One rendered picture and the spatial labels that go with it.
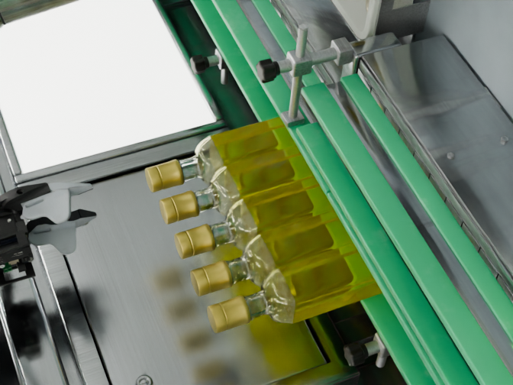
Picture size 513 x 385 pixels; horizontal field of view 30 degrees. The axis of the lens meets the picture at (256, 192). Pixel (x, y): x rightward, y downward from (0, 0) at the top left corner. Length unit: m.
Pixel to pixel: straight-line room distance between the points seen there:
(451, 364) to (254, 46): 0.57
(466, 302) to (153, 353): 0.44
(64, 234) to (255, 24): 0.43
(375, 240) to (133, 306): 0.36
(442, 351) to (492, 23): 0.40
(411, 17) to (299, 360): 0.48
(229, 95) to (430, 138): 0.54
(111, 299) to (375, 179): 0.42
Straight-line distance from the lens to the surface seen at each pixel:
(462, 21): 1.26
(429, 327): 1.11
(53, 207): 1.23
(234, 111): 1.59
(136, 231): 1.39
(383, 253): 1.16
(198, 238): 1.21
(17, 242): 1.21
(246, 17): 1.46
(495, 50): 1.21
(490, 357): 1.02
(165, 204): 1.24
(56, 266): 1.36
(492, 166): 1.15
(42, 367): 1.29
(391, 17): 1.31
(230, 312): 1.15
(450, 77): 1.24
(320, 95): 1.21
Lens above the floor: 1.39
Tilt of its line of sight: 16 degrees down
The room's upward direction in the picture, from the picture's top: 107 degrees counter-clockwise
